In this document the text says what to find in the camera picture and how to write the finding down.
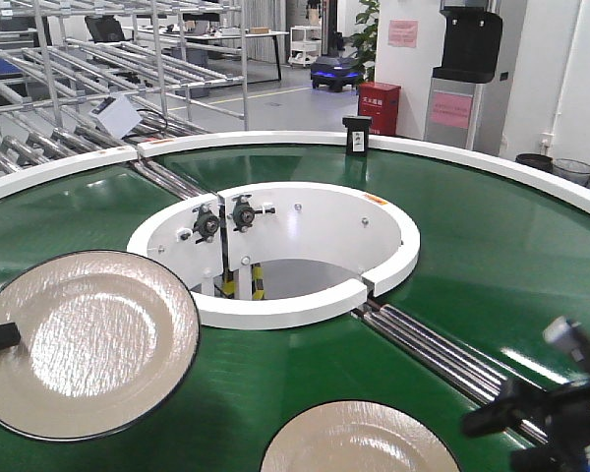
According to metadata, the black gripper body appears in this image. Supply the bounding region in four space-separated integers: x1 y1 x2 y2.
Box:
509 317 590 471

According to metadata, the cream plate black rim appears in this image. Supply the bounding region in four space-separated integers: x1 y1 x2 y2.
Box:
0 250 200 443
261 400 459 471

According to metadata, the steel roller strip right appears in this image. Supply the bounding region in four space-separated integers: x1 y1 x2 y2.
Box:
352 300 552 446

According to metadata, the steel roller strip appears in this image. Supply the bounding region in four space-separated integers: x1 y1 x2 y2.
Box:
352 300 552 446
129 159 209 200

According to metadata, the white outer rim guard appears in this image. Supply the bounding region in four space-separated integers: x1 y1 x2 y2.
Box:
0 131 590 214

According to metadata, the steel roller strip left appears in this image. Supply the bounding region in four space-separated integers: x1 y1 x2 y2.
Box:
129 159 209 200

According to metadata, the mesh waste bin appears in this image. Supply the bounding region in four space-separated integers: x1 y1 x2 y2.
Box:
552 158 590 187

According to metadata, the black round waste bin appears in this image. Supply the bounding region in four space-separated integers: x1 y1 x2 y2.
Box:
515 153 553 173

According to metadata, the white power box on rack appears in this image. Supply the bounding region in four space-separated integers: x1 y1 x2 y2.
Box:
88 92 142 139

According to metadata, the metal roller rack shelving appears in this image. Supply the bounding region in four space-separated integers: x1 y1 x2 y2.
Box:
0 1 248 177

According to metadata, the black water dispenser machine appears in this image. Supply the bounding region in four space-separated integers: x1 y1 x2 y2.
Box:
425 1 503 149

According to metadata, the black sensor box on rim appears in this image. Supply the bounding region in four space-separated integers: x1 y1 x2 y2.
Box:
342 115 372 156

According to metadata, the red fire extinguisher cabinet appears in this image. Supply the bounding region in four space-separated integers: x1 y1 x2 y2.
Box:
358 82 401 137

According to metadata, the white office desk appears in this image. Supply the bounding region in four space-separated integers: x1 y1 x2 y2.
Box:
122 27 290 84

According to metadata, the black blue mobile robot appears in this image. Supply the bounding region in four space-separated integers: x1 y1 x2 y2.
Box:
310 55 363 92

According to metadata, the green potted plant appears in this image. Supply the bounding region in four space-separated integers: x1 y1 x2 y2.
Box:
351 0 381 84

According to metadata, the white rolling cart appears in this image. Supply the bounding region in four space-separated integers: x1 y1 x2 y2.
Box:
288 26 322 67

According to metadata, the black left bearing mount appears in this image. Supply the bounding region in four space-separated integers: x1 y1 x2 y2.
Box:
192 204 220 244

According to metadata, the black bearing mount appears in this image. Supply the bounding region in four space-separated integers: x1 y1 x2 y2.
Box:
231 194 276 232
192 204 220 244

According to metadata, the white inner ring guard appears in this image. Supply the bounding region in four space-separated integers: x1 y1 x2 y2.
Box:
127 182 421 329

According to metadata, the black right bearing mount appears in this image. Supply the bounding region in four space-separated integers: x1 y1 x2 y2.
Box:
231 194 276 232

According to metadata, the pink wall notice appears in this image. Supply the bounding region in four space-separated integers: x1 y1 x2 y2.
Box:
387 20 419 48

